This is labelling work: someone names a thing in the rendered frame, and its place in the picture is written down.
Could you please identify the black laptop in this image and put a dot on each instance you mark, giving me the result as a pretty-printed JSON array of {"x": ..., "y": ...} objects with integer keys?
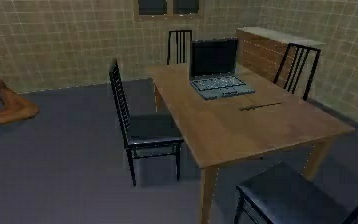
[{"x": 215, "y": 71}]

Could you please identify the brown wooden table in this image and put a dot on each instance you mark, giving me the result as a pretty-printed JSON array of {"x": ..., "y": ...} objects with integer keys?
[{"x": 233, "y": 130}]

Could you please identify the dark window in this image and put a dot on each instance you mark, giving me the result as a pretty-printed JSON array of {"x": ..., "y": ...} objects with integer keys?
[{"x": 168, "y": 8}]

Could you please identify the brown wooden sideboard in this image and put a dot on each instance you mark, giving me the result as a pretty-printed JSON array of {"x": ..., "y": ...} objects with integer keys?
[{"x": 263, "y": 53}]

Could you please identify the thin black pen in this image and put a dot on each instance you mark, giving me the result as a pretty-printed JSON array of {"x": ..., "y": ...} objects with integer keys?
[{"x": 260, "y": 106}]

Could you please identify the black slat-back chair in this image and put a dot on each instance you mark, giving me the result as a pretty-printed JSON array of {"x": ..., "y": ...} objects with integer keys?
[
  {"x": 179, "y": 46},
  {"x": 298, "y": 68},
  {"x": 287, "y": 196},
  {"x": 147, "y": 130}
]

